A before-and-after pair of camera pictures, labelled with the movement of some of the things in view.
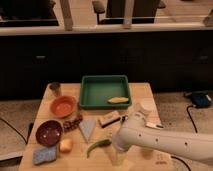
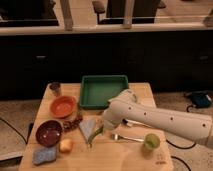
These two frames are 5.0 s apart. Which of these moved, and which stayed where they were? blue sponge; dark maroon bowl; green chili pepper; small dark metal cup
Moved: green chili pepper
Stayed: small dark metal cup; blue sponge; dark maroon bowl
